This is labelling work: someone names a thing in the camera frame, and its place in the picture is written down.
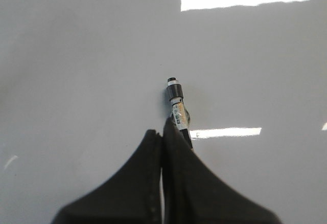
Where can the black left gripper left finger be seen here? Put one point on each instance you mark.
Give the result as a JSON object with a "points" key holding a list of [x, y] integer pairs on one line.
{"points": [[132, 195]]}

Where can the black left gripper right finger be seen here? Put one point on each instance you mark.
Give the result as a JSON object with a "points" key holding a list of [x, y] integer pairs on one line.
{"points": [[193, 194]]}

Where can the black white whiteboard marker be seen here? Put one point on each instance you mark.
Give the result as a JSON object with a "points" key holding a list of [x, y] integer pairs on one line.
{"points": [[180, 115]]}

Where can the large white whiteboard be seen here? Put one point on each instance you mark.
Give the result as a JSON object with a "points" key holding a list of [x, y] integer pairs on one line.
{"points": [[82, 80]]}

